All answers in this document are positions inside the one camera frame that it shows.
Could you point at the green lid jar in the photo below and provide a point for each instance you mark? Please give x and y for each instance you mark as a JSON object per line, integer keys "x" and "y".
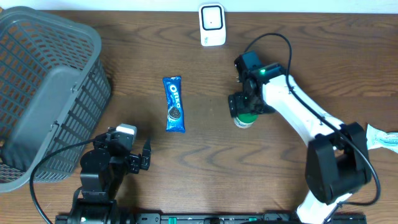
{"x": 245, "y": 120}

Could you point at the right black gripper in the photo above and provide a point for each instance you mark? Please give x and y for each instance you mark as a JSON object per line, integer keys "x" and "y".
{"x": 236, "y": 106}

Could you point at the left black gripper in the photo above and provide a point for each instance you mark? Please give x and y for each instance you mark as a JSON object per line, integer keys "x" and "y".
{"x": 135, "y": 164}

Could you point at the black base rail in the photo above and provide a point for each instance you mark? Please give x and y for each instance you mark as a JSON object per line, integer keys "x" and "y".
{"x": 155, "y": 218}

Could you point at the blue Oreo cookie pack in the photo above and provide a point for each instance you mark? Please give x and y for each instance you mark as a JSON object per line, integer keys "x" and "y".
{"x": 175, "y": 113}

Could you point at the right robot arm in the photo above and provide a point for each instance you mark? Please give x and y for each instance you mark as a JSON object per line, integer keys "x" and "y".
{"x": 337, "y": 163}

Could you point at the white barcode scanner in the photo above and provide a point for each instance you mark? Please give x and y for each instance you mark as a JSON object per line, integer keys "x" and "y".
{"x": 212, "y": 25}

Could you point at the grey plastic basket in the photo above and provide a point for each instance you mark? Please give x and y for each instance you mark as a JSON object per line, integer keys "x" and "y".
{"x": 53, "y": 92}

